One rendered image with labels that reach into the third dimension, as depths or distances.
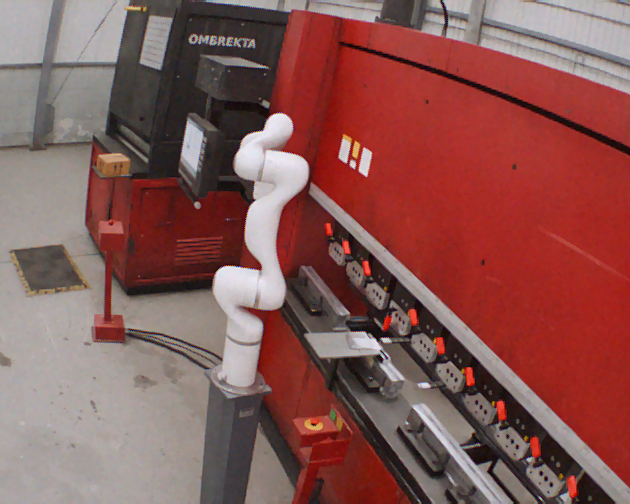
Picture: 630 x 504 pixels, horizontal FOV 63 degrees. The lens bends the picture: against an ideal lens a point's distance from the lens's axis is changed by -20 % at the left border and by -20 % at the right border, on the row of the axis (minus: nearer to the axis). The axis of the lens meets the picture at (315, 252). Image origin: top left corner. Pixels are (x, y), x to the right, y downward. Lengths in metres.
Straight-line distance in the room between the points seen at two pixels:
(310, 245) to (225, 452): 1.42
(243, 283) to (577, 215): 1.05
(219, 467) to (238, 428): 0.23
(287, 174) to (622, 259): 1.04
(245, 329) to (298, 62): 1.44
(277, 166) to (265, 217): 0.16
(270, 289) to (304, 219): 1.30
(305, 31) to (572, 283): 1.87
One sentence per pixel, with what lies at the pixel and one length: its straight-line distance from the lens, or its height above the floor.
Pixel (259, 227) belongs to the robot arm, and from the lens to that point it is 1.89.
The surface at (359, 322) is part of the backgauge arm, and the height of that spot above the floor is 0.85.
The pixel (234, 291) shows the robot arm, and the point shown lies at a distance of 1.94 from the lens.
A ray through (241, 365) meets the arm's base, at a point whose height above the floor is 1.10.
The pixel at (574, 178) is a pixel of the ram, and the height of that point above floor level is 2.01.
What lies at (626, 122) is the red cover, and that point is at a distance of 1.52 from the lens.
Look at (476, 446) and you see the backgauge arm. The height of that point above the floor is 0.86.
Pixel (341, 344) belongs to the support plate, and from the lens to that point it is 2.54.
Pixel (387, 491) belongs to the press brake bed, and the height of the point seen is 0.70.
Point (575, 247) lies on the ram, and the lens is 1.63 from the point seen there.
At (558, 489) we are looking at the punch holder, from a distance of 1.73.
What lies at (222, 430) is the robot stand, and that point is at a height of 0.82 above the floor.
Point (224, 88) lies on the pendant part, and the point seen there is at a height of 1.82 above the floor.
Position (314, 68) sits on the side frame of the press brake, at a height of 1.99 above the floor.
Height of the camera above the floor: 2.23
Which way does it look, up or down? 21 degrees down
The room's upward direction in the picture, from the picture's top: 12 degrees clockwise
